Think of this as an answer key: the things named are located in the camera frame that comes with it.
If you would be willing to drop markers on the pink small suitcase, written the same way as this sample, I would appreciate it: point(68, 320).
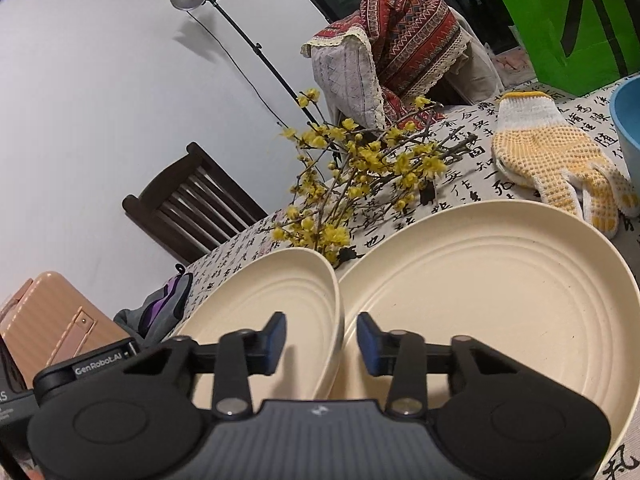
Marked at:
point(49, 321)

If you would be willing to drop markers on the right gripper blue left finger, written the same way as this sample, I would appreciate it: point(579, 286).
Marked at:
point(237, 356)

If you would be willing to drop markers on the grey purple cloth pouch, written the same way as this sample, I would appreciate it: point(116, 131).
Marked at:
point(160, 312)

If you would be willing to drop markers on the red patterned blanket on chair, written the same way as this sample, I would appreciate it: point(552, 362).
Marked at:
point(373, 64)

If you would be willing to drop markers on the dark wooden chair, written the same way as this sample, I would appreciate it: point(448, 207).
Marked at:
point(192, 207)

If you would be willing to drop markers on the calligraphy print tablecloth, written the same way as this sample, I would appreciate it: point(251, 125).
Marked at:
point(465, 179)

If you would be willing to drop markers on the yellow dotted work glove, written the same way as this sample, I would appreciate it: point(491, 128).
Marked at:
point(535, 147)

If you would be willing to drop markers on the studio lamp on stand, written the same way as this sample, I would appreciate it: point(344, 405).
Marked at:
point(307, 106)

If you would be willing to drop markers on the yellow flower branches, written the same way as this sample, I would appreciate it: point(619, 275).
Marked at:
point(355, 175)

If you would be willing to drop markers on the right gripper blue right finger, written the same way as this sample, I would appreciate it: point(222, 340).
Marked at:
point(407, 358)

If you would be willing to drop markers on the cream plate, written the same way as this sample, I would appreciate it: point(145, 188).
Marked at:
point(292, 295)
point(490, 309)

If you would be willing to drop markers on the green paper shopping bag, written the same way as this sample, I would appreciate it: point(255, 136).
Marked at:
point(579, 45)

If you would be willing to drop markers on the blue bowl left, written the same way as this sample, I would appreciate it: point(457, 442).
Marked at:
point(625, 113)

